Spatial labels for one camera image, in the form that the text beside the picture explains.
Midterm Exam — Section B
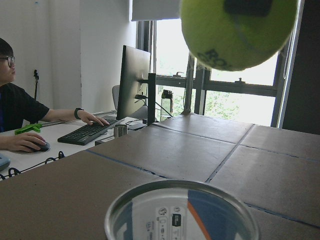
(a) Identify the black keyboard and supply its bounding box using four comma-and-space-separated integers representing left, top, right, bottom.
57, 118, 120, 146

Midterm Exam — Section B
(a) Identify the seated person in black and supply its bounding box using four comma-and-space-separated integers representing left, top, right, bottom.
0, 37, 111, 153

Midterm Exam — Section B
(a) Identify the small metal cup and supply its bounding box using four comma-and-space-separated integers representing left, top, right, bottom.
113, 124, 128, 138

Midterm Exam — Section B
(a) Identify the clear water bottle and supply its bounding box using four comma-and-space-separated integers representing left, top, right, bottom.
160, 89, 173, 121

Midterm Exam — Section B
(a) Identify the person's hand on mouse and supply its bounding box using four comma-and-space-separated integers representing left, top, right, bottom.
0, 132, 46, 153

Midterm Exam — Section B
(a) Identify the green clamp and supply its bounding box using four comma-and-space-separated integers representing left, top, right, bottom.
14, 123, 43, 135

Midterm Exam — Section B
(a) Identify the yellow tennis ball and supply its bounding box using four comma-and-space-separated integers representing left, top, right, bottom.
180, 0, 298, 71

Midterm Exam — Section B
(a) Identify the person's hand on keyboard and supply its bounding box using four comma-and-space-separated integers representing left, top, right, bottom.
77, 110, 110, 126

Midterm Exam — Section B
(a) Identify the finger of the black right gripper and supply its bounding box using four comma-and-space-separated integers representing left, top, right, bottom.
223, 0, 273, 17

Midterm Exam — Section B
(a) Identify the black monitor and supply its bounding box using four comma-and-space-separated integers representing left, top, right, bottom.
116, 45, 150, 120

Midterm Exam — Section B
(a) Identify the black computer mouse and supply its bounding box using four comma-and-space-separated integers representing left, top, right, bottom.
23, 142, 51, 153

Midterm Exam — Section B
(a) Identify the teach pendant nearer post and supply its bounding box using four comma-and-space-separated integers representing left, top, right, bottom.
0, 153, 11, 171

